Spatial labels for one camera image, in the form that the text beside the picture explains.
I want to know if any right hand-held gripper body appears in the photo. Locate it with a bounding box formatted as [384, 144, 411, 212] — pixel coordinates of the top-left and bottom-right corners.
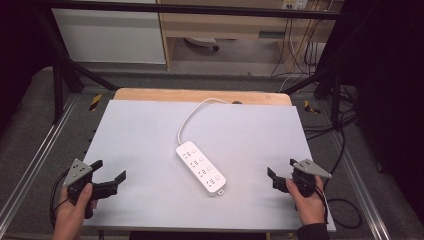
[272, 158, 333, 198]

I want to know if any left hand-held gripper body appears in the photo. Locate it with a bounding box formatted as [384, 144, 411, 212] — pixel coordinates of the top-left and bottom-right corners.
[62, 158, 120, 220]

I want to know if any person's right hand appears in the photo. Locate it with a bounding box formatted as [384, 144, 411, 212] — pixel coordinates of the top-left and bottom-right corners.
[285, 175, 327, 227]

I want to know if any person's left hand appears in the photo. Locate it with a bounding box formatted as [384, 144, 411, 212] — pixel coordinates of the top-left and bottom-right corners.
[51, 182, 98, 240]

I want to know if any white table mat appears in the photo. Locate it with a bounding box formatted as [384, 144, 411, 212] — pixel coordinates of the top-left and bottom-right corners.
[82, 99, 337, 233]

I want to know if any yellow black tape strip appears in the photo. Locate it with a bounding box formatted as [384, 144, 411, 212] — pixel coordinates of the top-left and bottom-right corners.
[88, 93, 103, 113]
[303, 99, 322, 115]

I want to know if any white power strip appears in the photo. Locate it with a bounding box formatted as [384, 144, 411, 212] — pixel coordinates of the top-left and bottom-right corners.
[175, 140, 228, 198]

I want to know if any black metal stand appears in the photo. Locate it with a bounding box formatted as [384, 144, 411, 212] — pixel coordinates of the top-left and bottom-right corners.
[283, 19, 359, 131]
[34, 6, 119, 125]

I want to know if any wooden table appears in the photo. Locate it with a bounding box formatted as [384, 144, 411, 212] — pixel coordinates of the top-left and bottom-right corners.
[113, 87, 294, 107]

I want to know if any black curtain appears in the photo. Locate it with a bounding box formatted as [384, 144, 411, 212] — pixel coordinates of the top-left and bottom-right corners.
[319, 0, 424, 221]
[0, 0, 56, 134]

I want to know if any white cabinet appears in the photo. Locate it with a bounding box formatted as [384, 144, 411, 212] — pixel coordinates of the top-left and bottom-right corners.
[50, 0, 167, 65]

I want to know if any white chair base with caster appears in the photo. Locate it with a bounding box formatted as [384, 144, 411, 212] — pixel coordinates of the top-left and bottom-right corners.
[184, 36, 221, 52]

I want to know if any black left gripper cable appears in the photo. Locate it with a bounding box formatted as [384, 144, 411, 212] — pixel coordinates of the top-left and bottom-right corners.
[49, 170, 70, 230]

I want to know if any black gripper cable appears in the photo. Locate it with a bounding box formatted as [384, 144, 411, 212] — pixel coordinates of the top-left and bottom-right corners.
[312, 109, 363, 231]
[49, 170, 70, 230]

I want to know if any aluminium rail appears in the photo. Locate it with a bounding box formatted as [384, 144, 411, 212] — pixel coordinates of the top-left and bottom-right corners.
[331, 131, 392, 240]
[0, 94, 81, 233]

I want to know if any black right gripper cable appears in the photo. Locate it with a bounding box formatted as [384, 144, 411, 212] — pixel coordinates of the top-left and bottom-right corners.
[312, 109, 363, 231]

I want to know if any white power strip cable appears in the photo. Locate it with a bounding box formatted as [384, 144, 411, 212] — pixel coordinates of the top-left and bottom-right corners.
[176, 97, 232, 146]

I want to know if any bundle of hanging cables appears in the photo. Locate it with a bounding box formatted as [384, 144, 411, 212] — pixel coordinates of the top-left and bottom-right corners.
[270, 8, 329, 78]

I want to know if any white wall socket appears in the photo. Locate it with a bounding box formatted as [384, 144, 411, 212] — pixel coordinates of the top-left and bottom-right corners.
[280, 0, 309, 11]

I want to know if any black metal frame bar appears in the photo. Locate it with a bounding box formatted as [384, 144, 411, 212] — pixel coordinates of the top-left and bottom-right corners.
[36, 0, 351, 21]

